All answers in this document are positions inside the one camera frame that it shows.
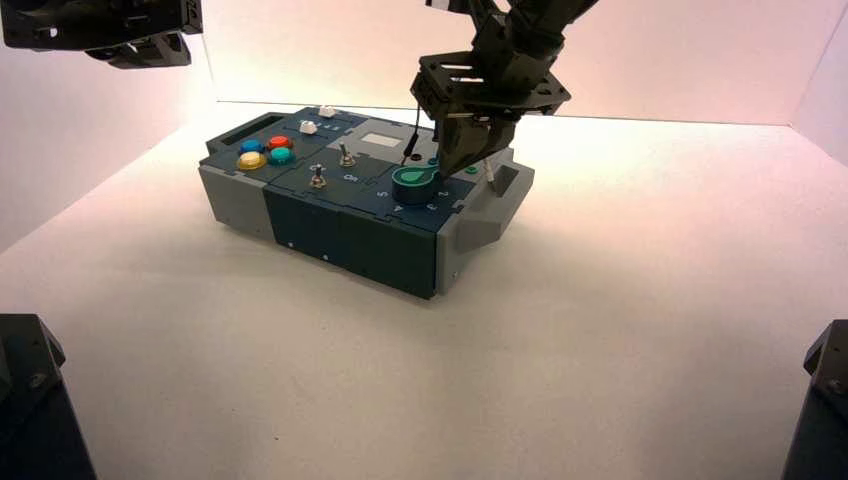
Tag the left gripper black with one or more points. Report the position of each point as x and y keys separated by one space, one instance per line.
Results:
x=99 y=23

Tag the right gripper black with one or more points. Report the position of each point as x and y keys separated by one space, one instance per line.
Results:
x=503 y=93

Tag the green and teal rotary knob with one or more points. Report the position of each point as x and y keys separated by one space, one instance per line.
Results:
x=412 y=185

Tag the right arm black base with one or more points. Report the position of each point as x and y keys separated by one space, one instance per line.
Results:
x=821 y=411

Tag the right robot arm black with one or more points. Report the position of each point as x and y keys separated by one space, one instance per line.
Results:
x=530 y=26

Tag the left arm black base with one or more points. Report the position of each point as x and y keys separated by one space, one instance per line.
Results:
x=33 y=411

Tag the white rectangular display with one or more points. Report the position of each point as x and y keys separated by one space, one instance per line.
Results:
x=382 y=140

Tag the blue round push button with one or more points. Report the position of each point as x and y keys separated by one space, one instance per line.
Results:
x=251 y=146

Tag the yellow round push button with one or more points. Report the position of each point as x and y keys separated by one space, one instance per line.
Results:
x=252 y=162

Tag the teal and grey control box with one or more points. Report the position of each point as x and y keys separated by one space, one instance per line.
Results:
x=358 y=238

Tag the red round push button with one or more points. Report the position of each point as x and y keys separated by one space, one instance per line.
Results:
x=279 y=142

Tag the green round push button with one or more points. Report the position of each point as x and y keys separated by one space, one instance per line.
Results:
x=281 y=157

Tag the metal toggle switch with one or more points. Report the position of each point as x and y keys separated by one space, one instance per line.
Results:
x=318 y=179
x=346 y=159

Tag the white rocker switch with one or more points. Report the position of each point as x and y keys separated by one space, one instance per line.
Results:
x=326 y=111
x=308 y=128

